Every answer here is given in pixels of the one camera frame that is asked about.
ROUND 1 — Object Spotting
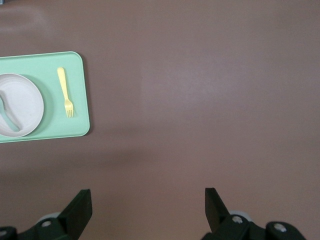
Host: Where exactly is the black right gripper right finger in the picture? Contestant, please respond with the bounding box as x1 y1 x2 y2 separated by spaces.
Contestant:
202 187 307 240

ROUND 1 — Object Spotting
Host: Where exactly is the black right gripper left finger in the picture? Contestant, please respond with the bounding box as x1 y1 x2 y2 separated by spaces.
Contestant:
0 189 93 240

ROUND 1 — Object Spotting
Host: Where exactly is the round cream plate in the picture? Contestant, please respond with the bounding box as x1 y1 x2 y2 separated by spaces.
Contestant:
0 73 45 138

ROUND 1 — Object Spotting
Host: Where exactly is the yellow plastic fork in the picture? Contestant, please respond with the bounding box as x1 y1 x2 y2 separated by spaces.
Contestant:
56 66 75 118

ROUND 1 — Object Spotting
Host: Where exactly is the pale green plastic spoon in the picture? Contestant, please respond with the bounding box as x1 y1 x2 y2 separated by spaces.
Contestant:
0 91 22 133

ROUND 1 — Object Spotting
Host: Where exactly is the light green rectangular tray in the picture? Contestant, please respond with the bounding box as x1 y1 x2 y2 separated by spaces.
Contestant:
0 51 91 144

